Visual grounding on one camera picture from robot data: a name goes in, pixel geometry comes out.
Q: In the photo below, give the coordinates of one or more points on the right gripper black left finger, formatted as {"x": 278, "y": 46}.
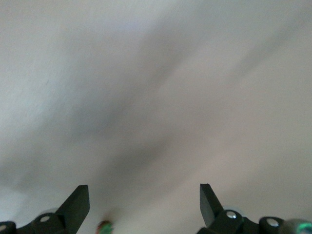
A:
{"x": 73, "y": 214}

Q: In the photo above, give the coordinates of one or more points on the red strawberry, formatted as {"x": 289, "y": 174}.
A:
{"x": 106, "y": 226}

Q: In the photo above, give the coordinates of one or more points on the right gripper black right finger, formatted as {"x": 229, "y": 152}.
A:
{"x": 209, "y": 209}

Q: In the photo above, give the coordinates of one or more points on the brown table cover mat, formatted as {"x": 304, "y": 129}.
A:
{"x": 156, "y": 73}

